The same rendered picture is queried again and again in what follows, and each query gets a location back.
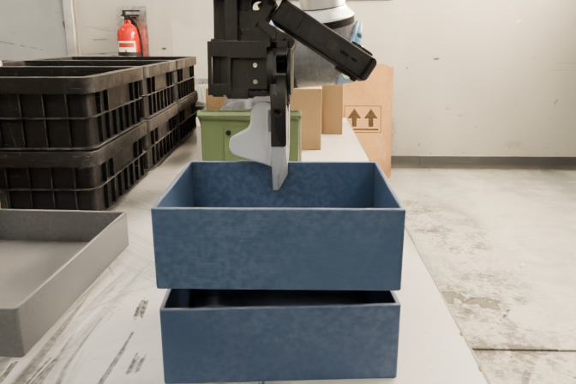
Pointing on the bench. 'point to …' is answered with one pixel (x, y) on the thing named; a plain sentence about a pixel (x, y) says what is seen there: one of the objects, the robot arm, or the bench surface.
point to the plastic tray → (51, 267)
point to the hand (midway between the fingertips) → (283, 177)
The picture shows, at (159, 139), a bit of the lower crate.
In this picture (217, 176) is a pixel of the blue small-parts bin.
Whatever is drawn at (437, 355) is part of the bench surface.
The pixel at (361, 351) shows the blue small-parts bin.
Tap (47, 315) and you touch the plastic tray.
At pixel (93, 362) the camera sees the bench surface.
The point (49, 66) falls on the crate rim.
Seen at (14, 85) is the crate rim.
